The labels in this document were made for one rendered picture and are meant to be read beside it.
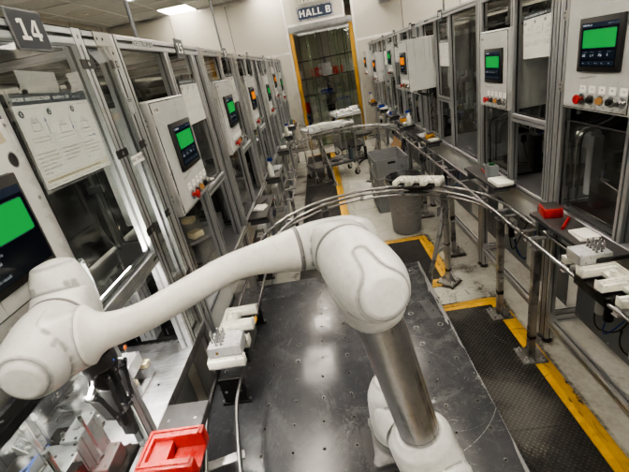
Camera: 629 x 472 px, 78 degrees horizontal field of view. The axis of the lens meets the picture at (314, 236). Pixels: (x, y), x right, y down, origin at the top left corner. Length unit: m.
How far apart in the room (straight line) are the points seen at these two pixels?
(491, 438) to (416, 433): 0.47
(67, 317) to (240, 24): 8.93
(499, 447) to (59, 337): 1.21
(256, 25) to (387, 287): 8.90
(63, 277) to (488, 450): 1.22
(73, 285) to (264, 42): 8.72
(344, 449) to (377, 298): 0.84
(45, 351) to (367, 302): 0.49
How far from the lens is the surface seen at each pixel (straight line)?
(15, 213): 0.95
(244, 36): 9.43
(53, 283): 0.86
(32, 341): 0.72
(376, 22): 9.42
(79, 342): 0.73
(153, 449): 1.28
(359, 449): 1.43
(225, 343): 1.56
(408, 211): 4.14
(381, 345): 0.81
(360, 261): 0.67
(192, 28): 9.67
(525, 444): 2.32
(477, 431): 1.47
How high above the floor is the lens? 1.82
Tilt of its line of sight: 23 degrees down
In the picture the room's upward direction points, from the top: 11 degrees counter-clockwise
